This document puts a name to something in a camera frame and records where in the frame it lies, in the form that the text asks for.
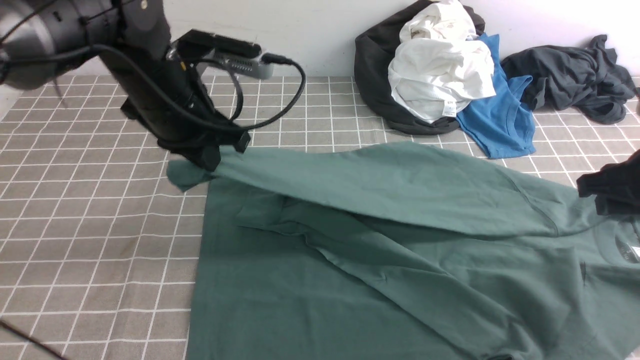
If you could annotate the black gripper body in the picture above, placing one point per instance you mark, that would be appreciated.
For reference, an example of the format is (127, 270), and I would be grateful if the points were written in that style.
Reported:
(171, 103)

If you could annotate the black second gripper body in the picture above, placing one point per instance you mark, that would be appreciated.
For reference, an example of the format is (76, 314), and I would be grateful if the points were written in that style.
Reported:
(616, 187)

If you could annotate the green long-sleeve top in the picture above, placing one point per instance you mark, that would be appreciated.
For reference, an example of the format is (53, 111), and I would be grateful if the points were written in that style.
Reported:
(403, 251)

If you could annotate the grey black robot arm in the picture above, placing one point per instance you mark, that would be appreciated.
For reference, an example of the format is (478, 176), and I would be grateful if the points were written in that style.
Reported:
(42, 40)

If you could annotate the dark grey crumpled garment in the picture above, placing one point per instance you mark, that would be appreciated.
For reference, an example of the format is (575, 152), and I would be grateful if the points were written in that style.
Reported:
(586, 78)

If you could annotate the blue t-shirt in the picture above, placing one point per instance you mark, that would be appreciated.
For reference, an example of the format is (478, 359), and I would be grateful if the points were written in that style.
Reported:
(501, 125)

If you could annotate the grey checked tablecloth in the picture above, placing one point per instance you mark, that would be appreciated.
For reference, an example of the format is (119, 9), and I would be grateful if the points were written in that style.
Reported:
(99, 250)

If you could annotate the white crumpled shirt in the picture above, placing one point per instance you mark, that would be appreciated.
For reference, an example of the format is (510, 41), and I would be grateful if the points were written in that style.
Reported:
(440, 65)

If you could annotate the black crumpled garment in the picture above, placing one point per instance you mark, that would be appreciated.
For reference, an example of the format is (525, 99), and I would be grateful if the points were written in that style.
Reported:
(374, 50)

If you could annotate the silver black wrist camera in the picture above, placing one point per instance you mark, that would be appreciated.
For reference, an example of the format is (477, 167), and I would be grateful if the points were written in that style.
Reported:
(205, 49)

